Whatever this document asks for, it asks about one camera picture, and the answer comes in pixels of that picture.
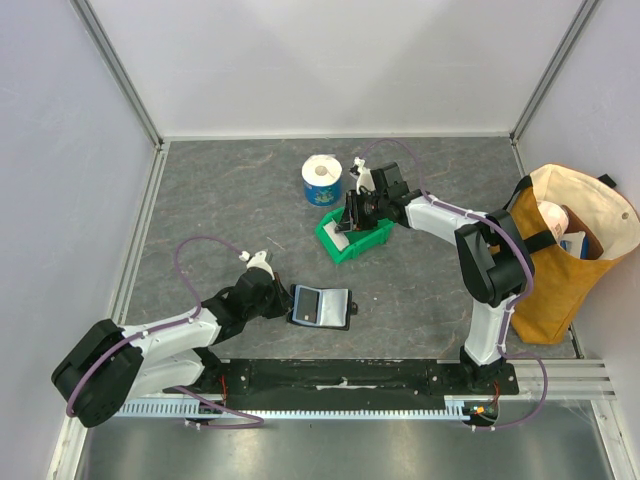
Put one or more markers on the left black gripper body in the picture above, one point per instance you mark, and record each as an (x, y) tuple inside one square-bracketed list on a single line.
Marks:
[(271, 306)]

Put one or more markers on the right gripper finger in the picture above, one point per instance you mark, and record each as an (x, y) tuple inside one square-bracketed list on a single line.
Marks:
[(345, 223), (351, 199)]

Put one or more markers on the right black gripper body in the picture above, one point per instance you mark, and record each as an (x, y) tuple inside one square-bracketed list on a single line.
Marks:
[(355, 213)]

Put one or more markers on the black VIP card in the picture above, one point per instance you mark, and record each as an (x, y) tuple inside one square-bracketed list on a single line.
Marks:
[(306, 305)]

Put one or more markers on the green plastic bin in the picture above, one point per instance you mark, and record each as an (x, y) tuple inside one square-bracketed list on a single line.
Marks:
[(351, 244)]

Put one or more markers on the black leather card holder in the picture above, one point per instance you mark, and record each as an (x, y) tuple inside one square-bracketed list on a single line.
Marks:
[(336, 307)]

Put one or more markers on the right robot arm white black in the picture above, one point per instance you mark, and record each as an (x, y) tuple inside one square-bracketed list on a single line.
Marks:
[(495, 265)]

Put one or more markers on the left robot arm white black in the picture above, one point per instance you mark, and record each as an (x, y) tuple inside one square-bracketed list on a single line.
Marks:
[(112, 364)]

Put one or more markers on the stack of white cards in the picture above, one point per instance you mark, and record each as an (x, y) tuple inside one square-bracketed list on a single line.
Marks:
[(337, 237)]

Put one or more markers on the toilet paper roll blue wrapper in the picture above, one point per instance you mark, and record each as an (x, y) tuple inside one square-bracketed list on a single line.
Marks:
[(322, 180)]

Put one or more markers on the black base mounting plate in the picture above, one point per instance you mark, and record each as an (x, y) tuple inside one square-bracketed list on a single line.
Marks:
[(254, 376)]

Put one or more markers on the items inside tote bag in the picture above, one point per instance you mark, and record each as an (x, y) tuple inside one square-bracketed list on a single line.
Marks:
[(570, 232)]

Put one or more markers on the mustard canvas tote bag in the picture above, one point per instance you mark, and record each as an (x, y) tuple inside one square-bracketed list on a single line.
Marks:
[(562, 280)]

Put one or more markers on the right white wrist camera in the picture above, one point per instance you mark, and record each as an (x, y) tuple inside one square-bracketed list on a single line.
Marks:
[(362, 176)]

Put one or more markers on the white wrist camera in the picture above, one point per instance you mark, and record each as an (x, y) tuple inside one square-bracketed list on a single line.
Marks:
[(259, 260), (362, 176)]

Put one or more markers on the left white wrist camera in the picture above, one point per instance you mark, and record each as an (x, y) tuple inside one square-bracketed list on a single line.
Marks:
[(259, 260)]

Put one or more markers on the right aluminium frame post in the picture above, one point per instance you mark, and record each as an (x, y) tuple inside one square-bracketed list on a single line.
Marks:
[(560, 56)]

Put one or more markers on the aluminium frame post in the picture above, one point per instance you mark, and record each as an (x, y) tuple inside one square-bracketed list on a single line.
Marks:
[(560, 56), (97, 32)]

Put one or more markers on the left aluminium frame post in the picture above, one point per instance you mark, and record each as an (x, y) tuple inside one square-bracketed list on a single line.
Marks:
[(97, 32)]

